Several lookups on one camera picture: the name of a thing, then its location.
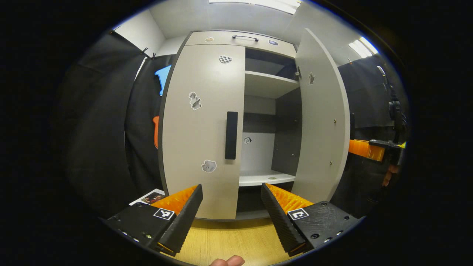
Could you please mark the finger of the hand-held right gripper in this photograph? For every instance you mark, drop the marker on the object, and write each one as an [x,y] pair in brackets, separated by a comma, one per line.
[364,149]

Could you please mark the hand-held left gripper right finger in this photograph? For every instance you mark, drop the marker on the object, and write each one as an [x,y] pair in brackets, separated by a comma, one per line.
[282,225]

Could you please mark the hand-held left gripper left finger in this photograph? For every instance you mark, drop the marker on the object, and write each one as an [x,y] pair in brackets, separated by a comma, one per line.
[184,221]

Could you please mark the beige cabinet door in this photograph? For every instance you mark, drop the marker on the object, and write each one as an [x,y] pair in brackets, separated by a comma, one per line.
[321,118]
[199,129]

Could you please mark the beige double-door shoe cabinet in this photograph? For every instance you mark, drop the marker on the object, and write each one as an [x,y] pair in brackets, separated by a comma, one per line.
[281,129]

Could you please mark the white cabinet shelf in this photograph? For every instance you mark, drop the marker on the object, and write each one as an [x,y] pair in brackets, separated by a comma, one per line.
[262,179]

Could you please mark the metal door hinge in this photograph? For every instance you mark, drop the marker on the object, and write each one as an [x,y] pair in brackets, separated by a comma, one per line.
[297,72]

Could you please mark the beige cabinet shelf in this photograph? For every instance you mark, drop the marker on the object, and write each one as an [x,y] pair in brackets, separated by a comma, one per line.
[268,85]

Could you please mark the beige cabinet drawer front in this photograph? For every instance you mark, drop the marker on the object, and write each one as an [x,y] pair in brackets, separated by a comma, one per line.
[229,42]

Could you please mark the printed photo card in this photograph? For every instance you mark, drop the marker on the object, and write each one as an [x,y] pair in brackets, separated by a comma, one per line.
[147,197]

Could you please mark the small ceiling light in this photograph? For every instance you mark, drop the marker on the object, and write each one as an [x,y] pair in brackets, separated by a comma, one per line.
[363,47]

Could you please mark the long ceiling light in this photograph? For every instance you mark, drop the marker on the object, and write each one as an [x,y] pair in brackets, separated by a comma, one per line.
[258,4]

